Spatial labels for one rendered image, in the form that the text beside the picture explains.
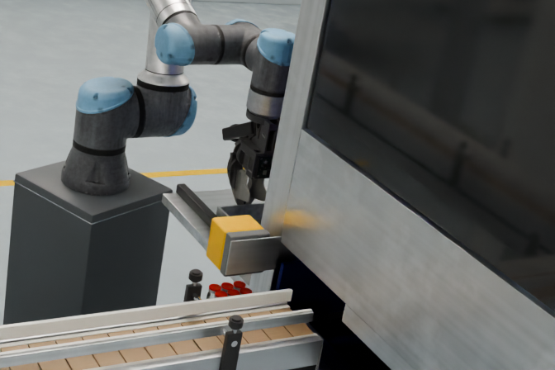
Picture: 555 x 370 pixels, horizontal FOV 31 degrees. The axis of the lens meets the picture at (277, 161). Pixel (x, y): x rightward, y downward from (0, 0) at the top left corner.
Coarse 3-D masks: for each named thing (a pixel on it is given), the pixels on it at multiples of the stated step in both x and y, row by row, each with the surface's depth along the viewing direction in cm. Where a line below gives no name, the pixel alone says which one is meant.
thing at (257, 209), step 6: (246, 204) 199; (252, 204) 199; (258, 204) 200; (222, 210) 195; (228, 210) 197; (234, 210) 198; (240, 210) 198; (246, 210) 199; (252, 210) 200; (258, 210) 201; (222, 216) 194; (252, 216) 201; (258, 216) 201; (258, 222) 200
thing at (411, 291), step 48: (336, 192) 149; (384, 192) 139; (288, 240) 161; (336, 240) 149; (384, 240) 139; (432, 240) 130; (336, 288) 150; (384, 288) 140; (432, 288) 131; (480, 288) 123; (384, 336) 140; (432, 336) 131; (480, 336) 123; (528, 336) 116
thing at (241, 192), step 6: (240, 174) 195; (240, 180) 195; (246, 180) 194; (240, 186) 195; (246, 186) 194; (234, 192) 197; (240, 192) 196; (246, 192) 194; (240, 198) 196; (246, 198) 194; (240, 204) 198
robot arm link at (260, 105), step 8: (248, 96) 188; (256, 96) 186; (264, 96) 185; (248, 104) 188; (256, 104) 186; (264, 104) 186; (272, 104) 186; (280, 104) 187; (256, 112) 187; (264, 112) 186; (272, 112) 187; (280, 112) 188
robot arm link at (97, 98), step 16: (96, 80) 221; (112, 80) 221; (128, 80) 222; (80, 96) 217; (96, 96) 215; (112, 96) 215; (128, 96) 217; (80, 112) 217; (96, 112) 215; (112, 112) 216; (128, 112) 218; (144, 112) 220; (80, 128) 218; (96, 128) 216; (112, 128) 217; (128, 128) 220; (80, 144) 219; (96, 144) 218; (112, 144) 219
